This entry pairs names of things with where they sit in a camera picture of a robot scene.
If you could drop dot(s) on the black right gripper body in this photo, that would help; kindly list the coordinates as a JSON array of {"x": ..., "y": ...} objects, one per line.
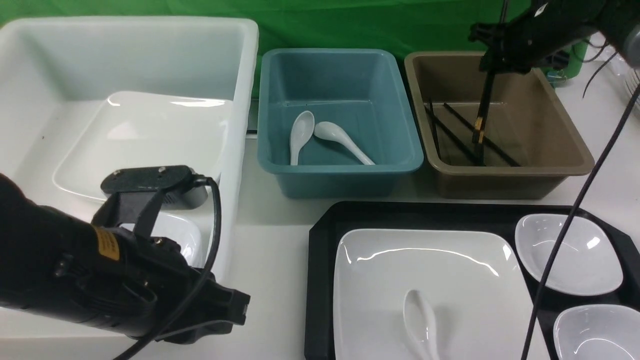
[{"x": 537, "y": 38}]

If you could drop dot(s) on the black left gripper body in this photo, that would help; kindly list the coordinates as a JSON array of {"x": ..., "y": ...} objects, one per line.
[{"x": 109, "y": 288}]

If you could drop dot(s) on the black chopstick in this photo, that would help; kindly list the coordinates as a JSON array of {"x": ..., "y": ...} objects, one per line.
[
  {"x": 487, "y": 142},
  {"x": 481, "y": 120},
  {"x": 486, "y": 107}
]

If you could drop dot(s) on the white bowl tray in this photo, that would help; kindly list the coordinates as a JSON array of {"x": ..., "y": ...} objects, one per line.
[
  {"x": 597, "y": 332},
  {"x": 586, "y": 263}
]

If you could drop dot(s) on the white square rice plate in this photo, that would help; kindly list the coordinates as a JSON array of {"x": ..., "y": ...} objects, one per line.
[{"x": 472, "y": 281}]

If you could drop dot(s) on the white spoon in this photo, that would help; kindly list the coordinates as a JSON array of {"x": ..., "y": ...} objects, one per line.
[{"x": 420, "y": 326}]

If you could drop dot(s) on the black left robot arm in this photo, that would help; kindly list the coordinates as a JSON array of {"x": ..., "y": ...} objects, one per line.
[{"x": 33, "y": 238}]

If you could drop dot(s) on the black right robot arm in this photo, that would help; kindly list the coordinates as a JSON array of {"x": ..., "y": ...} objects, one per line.
[{"x": 620, "y": 25}]

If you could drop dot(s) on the white plate in tub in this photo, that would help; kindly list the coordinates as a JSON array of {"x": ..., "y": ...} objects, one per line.
[{"x": 133, "y": 129}]

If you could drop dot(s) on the white bowl in tub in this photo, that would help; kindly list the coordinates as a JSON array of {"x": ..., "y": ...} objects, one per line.
[{"x": 181, "y": 231}]

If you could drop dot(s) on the brown plastic bin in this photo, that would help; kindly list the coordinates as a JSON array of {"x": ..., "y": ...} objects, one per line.
[{"x": 526, "y": 119}]

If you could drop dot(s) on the black chopstick in bin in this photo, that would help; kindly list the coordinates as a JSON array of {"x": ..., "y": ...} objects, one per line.
[{"x": 487, "y": 142}]

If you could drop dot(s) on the green cloth backdrop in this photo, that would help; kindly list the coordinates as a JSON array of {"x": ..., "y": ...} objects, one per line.
[{"x": 400, "y": 27}]

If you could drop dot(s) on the white spoon left bin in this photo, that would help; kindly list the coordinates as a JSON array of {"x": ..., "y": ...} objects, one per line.
[{"x": 301, "y": 132}]

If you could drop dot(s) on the white spoon bin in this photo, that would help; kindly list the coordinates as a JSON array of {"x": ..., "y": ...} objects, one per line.
[
  {"x": 301, "y": 132},
  {"x": 329, "y": 131}
]

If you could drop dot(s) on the teal plastic bin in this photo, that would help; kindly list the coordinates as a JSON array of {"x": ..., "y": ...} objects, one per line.
[{"x": 359, "y": 89}]

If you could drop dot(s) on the large white plastic tub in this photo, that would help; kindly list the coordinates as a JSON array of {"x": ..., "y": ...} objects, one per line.
[{"x": 56, "y": 72}]

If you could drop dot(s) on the white spoon right bin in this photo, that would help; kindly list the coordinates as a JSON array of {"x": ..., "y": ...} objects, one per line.
[{"x": 329, "y": 131}]

